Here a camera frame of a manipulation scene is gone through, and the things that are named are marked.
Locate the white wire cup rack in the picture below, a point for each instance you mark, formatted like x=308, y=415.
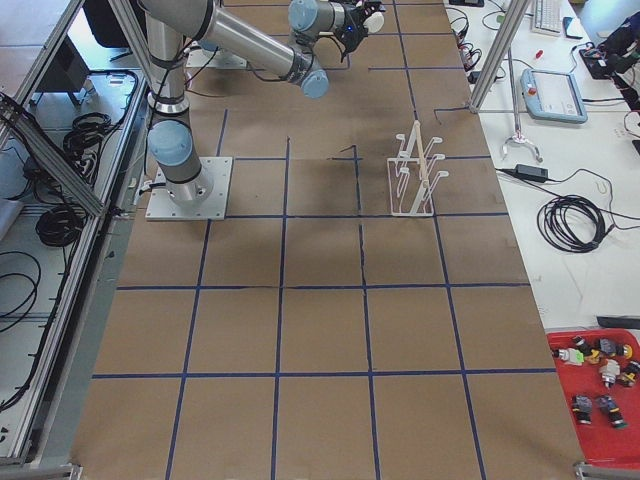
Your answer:
x=408, y=195

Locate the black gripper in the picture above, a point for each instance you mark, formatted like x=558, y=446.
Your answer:
x=351, y=25

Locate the white keyboard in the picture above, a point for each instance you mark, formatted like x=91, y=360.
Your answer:
x=546, y=17

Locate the aluminium frame post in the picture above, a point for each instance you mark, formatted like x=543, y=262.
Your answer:
x=499, y=47

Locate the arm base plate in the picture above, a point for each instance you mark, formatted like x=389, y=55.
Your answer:
x=216, y=58
x=205, y=198

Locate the teach pendant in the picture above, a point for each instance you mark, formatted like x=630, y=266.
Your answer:
x=552, y=96

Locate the white cup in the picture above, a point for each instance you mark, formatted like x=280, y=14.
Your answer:
x=374, y=22

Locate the black power adapter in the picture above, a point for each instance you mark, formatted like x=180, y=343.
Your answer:
x=531, y=173

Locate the red parts tray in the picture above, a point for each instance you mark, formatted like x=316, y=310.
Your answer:
x=599, y=373

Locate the wooden rack dowel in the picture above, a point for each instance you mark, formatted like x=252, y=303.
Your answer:
x=423, y=174

